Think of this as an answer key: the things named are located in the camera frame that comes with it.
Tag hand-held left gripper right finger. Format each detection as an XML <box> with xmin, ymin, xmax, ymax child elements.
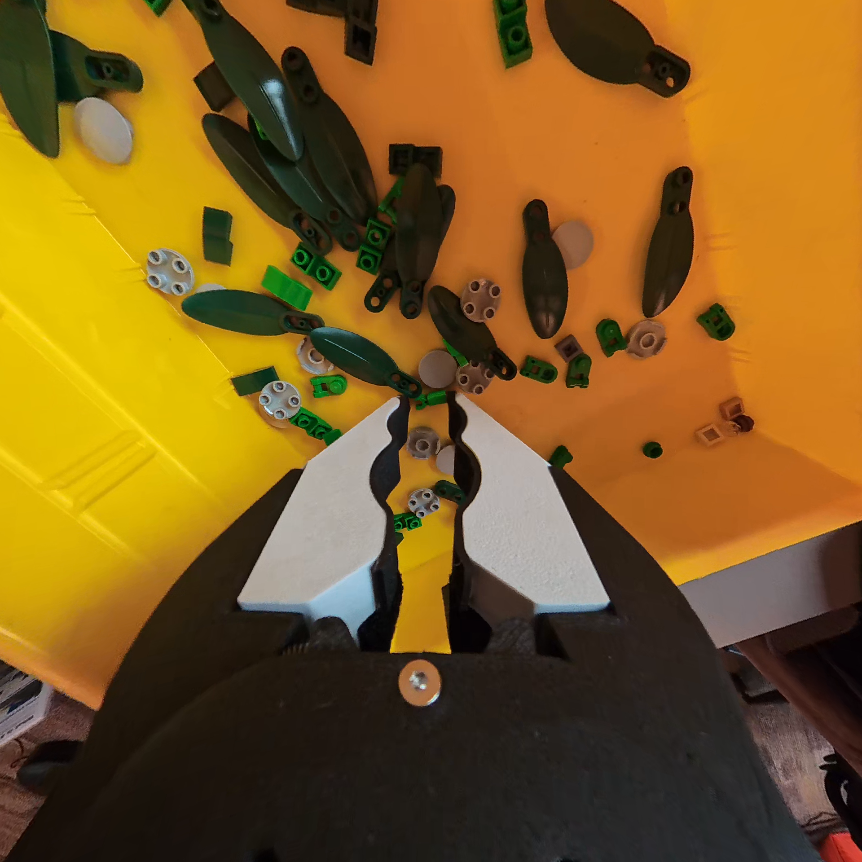
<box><xmin>444</xmin><ymin>392</ymin><xmax>611</xmax><ymax>653</ymax></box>

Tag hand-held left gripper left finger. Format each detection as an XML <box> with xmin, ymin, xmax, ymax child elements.
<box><xmin>236</xmin><ymin>396</ymin><xmax>412</xmax><ymax>653</ymax></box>

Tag yellow plastic bin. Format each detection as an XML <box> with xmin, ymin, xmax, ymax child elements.
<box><xmin>0</xmin><ymin>0</ymin><xmax>862</xmax><ymax>711</ymax></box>

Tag dark green slope piece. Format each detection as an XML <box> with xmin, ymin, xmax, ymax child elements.
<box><xmin>231</xmin><ymin>365</ymin><xmax>280</xmax><ymax>397</ymax></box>
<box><xmin>202</xmin><ymin>207</ymin><xmax>234</xmax><ymax>265</ymax></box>

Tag bright green curved slope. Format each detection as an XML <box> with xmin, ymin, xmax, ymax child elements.
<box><xmin>261</xmin><ymin>264</ymin><xmax>314</xmax><ymax>311</ymax></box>

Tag scattered grey round stud plates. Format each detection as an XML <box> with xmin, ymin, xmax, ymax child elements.
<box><xmin>145</xmin><ymin>248</ymin><xmax>669</xmax><ymax>518</ymax></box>

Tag white printed box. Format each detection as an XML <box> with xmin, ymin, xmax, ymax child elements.
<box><xmin>0</xmin><ymin>663</ymin><xmax>53</xmax><ymax>745</ymax></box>

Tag black two-stud plate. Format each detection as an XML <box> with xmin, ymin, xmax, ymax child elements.
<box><xmin>388</xmin><ymin>143</ymin><xmax>443</xmax><ymax>179</ymax></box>

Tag pile of dark green leaves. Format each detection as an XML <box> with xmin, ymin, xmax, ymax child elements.
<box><xmin>0</xmin><ymin>0</ymin><xmax>696</xmax><ymax>398</ymax></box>

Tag small black slope piece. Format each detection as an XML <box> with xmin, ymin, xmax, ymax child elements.
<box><xmin>193</xmin><ymin>62</ymin><xmax>237</xmax><ymax>112</ymax></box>

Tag scattered green two-stud plates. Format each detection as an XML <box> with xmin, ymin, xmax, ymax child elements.
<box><xmin>141</xmin><ymin>0</ymin><xmax>534</xmax><ymax>533</ymax></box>

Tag scattered green ring pieces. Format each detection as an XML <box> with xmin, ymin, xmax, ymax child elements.
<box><xmin>310</xmin><ymin>302</ymin><xmax>736</xmax><ymax>471</ymax></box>

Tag black angled bracket piece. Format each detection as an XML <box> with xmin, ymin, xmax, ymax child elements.
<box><xmin>286</xmin><ymin>0</ymin><xmax>380</xmax><ymax>67</ymax></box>

